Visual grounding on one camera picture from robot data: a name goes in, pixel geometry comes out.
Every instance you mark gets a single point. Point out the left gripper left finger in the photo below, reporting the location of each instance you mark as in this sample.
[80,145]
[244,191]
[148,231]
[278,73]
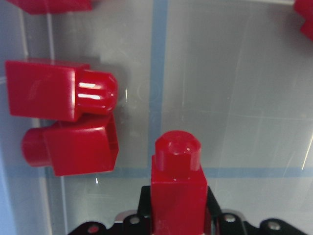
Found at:
[126,223]

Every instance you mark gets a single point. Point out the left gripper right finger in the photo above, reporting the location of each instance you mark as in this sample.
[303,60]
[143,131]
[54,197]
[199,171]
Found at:
[219,222]

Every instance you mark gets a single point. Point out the red block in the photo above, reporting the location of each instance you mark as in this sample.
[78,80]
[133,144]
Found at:
[38,7]
[58,90]
[89,145]
[178,185]
[305,9]

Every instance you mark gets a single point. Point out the clear plastic storage box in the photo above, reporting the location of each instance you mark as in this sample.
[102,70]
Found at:
[237,74]

